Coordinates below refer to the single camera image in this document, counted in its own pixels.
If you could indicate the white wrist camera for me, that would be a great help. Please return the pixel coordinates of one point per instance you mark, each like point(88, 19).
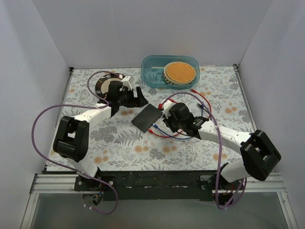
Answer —
point(166, 106)
point(126, 81)

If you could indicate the striped bowl in container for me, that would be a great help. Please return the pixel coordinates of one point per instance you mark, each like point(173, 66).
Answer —
point(171, 80)

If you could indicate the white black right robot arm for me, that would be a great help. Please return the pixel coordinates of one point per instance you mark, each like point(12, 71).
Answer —
point(259, 155)

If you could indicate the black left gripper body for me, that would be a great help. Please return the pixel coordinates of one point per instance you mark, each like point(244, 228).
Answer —
point(134, 100)

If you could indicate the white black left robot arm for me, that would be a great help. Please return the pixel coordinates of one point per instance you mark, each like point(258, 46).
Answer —
point(72, 138)

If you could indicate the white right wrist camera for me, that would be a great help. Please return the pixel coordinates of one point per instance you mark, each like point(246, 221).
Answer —
point(166, 106)

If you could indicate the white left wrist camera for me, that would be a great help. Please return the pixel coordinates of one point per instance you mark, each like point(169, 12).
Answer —
point(126, 81)

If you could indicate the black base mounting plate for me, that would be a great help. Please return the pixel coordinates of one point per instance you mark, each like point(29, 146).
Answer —
point(145, 185)

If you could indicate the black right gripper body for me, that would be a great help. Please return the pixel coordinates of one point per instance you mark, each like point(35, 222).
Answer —
point(167, 116)

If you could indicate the orange woven round coaster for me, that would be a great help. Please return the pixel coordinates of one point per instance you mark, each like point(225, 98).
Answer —
point(180, 71)

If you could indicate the dark rimmed beige plate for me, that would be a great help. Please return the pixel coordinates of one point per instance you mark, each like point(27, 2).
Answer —
point(102, 85)

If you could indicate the teal transparent plastic container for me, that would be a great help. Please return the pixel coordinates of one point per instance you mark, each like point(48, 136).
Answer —
point(170, 72)

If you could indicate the aluminium frame rail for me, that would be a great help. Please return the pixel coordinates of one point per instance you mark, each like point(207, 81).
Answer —
point(64, 183)

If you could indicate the black network switch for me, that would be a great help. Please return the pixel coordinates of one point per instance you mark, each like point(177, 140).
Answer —
point(145, 119)

